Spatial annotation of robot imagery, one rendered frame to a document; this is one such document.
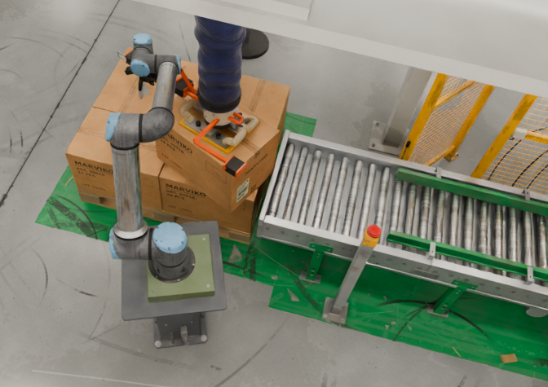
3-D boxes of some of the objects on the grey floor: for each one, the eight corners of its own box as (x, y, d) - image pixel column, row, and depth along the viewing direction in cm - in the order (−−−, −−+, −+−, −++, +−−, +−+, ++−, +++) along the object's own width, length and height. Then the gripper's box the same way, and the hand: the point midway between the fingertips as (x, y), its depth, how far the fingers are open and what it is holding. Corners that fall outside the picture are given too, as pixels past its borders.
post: (341, 306, 353) (380, 230, 271) (339, 316, 349) (378, 241, 267) (331, 304, 354) (366, 226, 272) (329, 314, 350) (364, 238, 268)
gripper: (148, 78, 275) (151, 105, 292) (161, 52, 287) (164, 80, 303) (131, 74, 276) (135, 101, 292) (146, 48, 287) (149, 76, 304)
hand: (145, 89), depth 298 cm, fingers open, 14 cm apart
